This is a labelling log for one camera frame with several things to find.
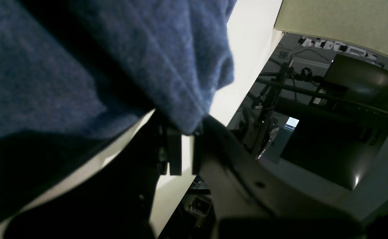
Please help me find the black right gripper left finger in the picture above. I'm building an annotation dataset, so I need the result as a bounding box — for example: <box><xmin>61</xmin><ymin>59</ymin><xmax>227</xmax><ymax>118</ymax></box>
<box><xmin>3</xmin><ymin>111</ymin><xmax>182</xmax><ymax>239</ymax></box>

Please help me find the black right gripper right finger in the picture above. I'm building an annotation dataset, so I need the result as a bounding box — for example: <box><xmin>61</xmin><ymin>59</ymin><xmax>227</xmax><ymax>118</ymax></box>
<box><xmin>193</xmin><ymin>116</ymin><xmax>366</xmax><ymax>239</ymax></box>

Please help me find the dark blue printed t-shirt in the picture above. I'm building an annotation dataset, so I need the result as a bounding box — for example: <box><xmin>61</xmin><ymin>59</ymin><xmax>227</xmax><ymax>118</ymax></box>
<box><xmin>0</xmin><ymin>0</ymin><xmax>236</xmax><ymax>223</ymax></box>

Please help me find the white power strip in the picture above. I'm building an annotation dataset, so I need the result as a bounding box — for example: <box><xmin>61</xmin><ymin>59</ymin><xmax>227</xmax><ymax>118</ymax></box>
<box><xmin>297</xmin><ymin>36</ymin><xmax>377</xmax><ymax>61</ymax></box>

